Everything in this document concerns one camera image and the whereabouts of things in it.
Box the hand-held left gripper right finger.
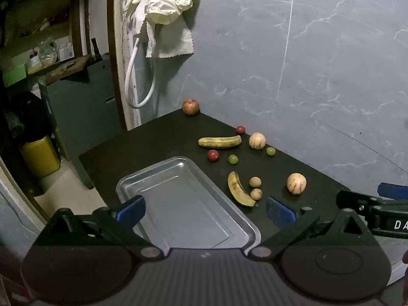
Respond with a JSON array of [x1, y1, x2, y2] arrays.
[[247, 196, 382, 259]]

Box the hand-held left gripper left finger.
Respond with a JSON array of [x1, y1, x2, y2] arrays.
[[29, 195, 164, 260]]

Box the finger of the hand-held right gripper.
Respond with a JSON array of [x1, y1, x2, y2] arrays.
[[336, 189, 408, 213], [377, 182, 408, 200]]

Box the striped pale melon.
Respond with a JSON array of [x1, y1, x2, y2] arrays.
[[249, 132, 266, 150], [286, 173, 307, 195]]

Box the short spotted banana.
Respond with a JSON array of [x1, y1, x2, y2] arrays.
[[227, 171, 257, 208]]

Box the metal tray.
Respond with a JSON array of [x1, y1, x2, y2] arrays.
[[116, 156, 262, 250]]

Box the long yellow banana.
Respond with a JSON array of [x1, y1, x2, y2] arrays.
[[198, 135, 242, 150]]

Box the yellow jerry can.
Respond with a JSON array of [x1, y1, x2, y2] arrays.
[[20, 135, 61, 179]]

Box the grey cabinet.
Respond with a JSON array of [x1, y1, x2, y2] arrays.
[[39, 54, 125, 189]]

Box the black bag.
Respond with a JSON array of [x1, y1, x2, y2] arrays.
[[0, 91, 53, 141]]

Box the wooden board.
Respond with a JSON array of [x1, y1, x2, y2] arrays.
[[44, 54, 94, 84]]

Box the small white box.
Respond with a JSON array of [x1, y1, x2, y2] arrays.
[[57, 42, 74, 62]]

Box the white hanging cloth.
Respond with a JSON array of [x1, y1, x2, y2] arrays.
[[156, 14, 196, 59]]

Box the small white bottle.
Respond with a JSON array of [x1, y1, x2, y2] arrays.
[[29, 49, 43, 68]]

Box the green box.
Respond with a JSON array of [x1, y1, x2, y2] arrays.
[[2, 63, 29, 87]]

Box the clear plastic bag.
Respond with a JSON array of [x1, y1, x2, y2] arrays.
[[36, 37, 58, 65]]

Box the white cloth on hook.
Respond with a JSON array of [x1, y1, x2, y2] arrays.
[[125, 0, 201, 58]]

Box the white hose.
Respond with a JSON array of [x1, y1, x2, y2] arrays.
[[124, 36, 159, 109]]

